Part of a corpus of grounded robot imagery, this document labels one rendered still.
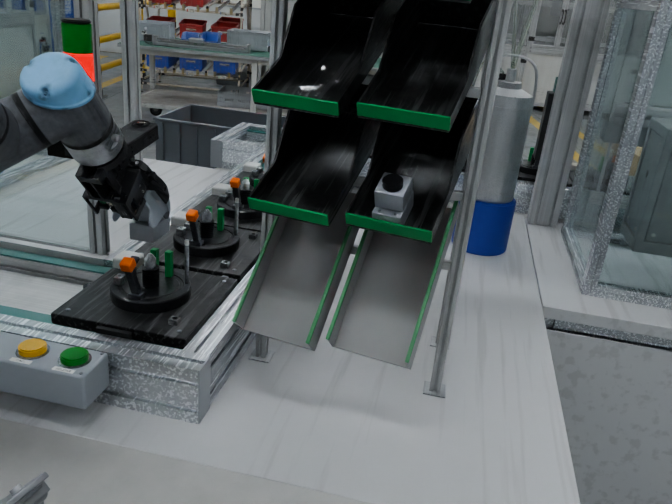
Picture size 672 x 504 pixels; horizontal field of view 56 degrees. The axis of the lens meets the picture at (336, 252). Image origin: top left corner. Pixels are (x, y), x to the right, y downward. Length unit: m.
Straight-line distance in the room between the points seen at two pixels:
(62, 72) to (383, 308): 0.56
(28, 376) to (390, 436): 0.56
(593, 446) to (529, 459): 0.73
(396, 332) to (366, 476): 0.22
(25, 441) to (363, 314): 0.54
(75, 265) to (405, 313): 0.69
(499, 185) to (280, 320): 0.89
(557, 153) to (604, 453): 0.88
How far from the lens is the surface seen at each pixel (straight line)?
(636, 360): 1.68
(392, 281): 1.03
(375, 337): 1.00
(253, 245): 1.40
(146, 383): 1.05
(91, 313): 1.14
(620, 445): 1.81
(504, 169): 1.73
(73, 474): 1.00
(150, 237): 1.11
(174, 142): 3.18
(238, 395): 1.11
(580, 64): 2.04
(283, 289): 1.04
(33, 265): 1.42
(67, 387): 1.03
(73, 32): 1.24
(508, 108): 1.69
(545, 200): 2.11
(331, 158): 1.04
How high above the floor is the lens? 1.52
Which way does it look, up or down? 23 degrees down
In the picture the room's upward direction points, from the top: 6 degrees clockwise
